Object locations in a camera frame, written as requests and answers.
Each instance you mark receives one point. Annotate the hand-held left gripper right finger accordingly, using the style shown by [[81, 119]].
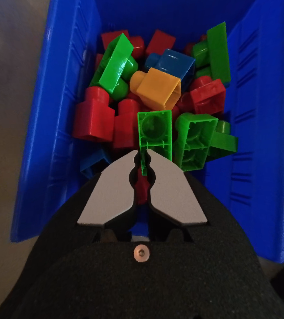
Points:
[[177, 197]]

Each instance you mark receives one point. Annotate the heap of assorted mega blocks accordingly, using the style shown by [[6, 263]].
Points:
[[107, 109]]

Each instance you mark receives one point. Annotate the green two-stud mega block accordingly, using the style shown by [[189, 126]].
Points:
[[154, 129]]

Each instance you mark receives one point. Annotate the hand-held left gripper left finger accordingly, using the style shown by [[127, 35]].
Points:
[[107, 197]]

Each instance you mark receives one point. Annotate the blue plastic storage bin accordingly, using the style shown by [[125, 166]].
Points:
[[261, 149]]

